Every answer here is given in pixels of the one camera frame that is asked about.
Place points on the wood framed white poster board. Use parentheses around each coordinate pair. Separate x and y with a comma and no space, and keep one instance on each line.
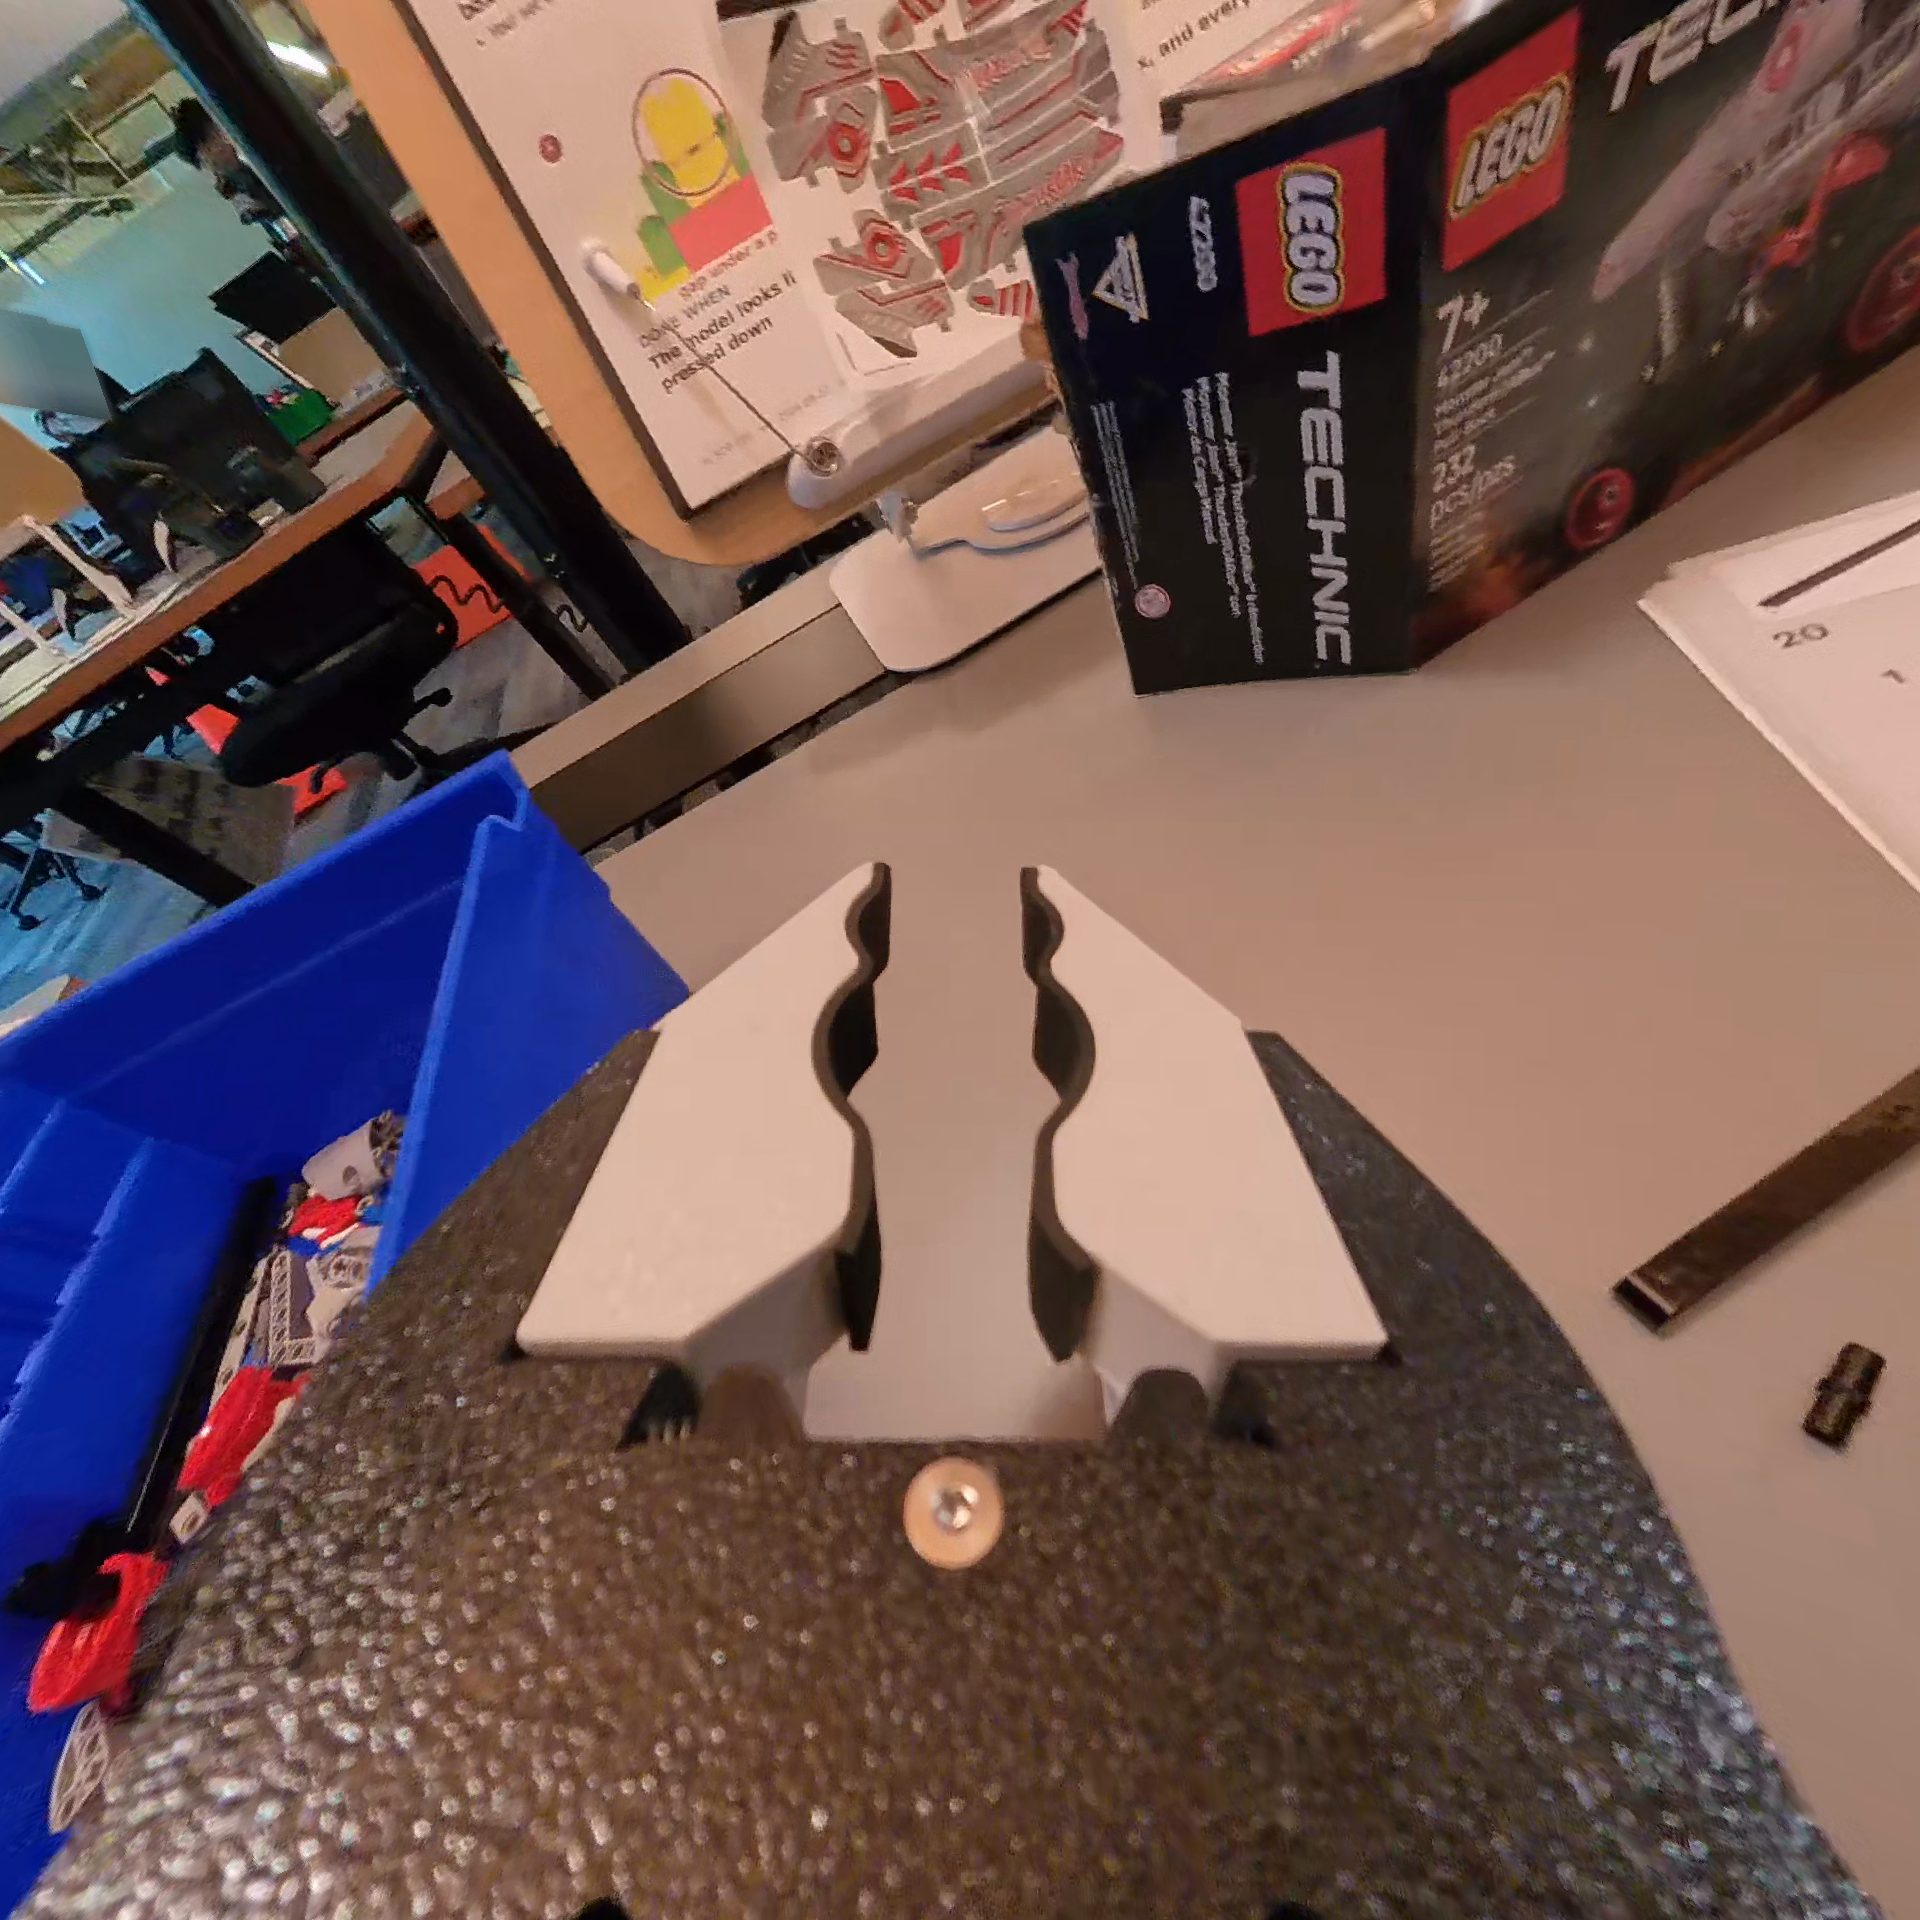
(511,90)

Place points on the blue plastic bin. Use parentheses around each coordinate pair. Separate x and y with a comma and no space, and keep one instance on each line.
(299,962)

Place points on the red grey sticker sheet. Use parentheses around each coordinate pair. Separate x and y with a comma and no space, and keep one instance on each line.
(930,135)

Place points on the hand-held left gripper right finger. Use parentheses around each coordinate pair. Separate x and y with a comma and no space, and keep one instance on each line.
(1200,1186)

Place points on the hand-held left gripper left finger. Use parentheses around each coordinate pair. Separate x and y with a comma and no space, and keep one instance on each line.
(704,1172)

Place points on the black office chair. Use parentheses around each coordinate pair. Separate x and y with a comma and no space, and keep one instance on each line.
(329,661)

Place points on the long black toy beam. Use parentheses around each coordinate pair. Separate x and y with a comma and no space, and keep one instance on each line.
(1769,1202)

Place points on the small black toy connector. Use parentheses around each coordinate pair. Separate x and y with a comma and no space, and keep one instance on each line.
(1842,1396)

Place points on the black metal post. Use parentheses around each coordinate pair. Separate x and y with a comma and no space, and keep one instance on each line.
(404,330)

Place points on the wooden office table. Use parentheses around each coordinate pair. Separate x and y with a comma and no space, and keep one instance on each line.
(225,587)

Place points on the white instruction booklet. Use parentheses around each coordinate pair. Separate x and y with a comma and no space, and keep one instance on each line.
(1828,704)

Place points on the black toy truck box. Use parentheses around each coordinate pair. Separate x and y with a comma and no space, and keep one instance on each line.
(1349,494)

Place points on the pile of toy building pieces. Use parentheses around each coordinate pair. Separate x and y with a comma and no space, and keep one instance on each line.
(240,1426)

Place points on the grey desk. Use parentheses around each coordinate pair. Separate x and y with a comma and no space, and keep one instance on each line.
(1425,931)

